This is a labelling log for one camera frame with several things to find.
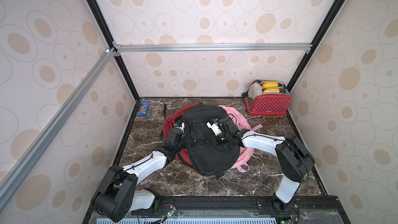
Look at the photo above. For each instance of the front yellow toast slice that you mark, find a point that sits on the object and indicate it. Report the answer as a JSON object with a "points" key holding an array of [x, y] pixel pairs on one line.
{"points": [[271, 90]]}

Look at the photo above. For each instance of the black frame post left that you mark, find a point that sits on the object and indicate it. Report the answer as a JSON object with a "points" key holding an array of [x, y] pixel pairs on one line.
{"points": [[103, 26]]}

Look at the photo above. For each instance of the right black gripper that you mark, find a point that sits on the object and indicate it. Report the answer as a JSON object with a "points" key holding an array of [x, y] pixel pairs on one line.
{"points": [[222, 127]]}

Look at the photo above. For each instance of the red polka dot toaster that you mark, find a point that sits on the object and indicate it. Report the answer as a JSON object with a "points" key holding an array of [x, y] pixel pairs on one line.
{"points": [[261, 104]]}

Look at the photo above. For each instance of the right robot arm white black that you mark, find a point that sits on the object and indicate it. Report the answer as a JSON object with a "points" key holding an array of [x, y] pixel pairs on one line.
{"points": [[294, 158]]}

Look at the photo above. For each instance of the black backpack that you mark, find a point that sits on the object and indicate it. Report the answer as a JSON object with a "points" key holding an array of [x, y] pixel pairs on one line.
{"points": [[206, 158]]}

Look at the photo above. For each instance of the yellow toast slice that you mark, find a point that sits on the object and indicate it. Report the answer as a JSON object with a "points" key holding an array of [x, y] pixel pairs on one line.
{"points": [[271, 90], [271, 85]]}

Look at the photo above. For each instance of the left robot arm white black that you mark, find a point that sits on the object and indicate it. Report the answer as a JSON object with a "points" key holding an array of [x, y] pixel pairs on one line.
{"points": [[116, 194]]}

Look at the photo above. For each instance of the pink backpack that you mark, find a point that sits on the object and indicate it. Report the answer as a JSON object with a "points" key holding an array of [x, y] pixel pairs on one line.
{"points": [[242, 123]]}

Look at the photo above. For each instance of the rear yellow toast slice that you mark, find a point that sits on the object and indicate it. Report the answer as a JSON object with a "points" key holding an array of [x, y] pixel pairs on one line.
{"points": [[271, 85]]}

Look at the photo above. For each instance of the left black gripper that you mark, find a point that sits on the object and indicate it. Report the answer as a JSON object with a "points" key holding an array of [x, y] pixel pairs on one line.
{"points": [[188, 141]]}

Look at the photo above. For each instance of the diagonal aluminium bar left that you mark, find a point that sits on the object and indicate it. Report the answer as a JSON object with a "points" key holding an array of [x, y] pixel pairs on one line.
{"points": [[30, 158]]}

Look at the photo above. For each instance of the red backpack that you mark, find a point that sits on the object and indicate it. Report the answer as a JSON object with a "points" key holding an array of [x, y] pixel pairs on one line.
{"points": [[182, 156]]}

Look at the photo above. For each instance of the blue candy packet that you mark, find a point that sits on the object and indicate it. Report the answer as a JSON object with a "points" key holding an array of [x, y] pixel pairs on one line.
{"points": [[144, 108]]}

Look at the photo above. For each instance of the black frame post right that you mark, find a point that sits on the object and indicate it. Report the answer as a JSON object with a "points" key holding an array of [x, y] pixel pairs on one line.
{"points": [[327, 22]]}

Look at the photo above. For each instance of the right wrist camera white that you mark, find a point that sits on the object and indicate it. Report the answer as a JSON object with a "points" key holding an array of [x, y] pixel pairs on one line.
{"points": [[214, 126]]}

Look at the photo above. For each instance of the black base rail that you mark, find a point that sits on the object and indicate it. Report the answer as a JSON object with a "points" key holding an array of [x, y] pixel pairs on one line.
{"points": [[239, 210]]}

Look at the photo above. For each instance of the black frame post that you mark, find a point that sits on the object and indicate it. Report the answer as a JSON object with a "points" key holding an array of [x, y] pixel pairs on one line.
{"points": [[103, 26], [327, 22]]}

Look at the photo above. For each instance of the horizontal aluminium bar rear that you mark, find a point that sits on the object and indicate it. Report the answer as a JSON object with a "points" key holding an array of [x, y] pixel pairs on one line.
{"points": [[213, 47]]}

